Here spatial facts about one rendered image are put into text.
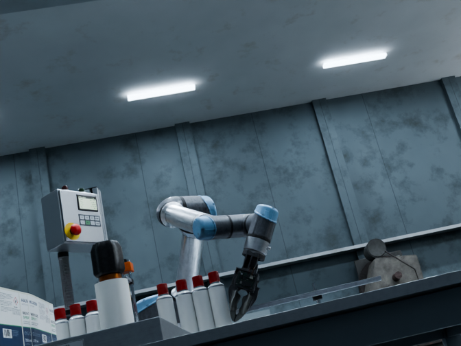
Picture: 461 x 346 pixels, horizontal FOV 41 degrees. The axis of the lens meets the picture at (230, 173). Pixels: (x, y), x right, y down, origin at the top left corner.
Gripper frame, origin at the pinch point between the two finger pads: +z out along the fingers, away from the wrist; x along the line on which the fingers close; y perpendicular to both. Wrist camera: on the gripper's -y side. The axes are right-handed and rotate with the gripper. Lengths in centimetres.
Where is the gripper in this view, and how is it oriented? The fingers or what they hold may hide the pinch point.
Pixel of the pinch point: (235, 317)
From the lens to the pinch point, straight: 192.3
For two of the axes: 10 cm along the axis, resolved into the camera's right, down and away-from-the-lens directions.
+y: -0.9, -3.2, -9.4
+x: 9.5, 2.6, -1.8
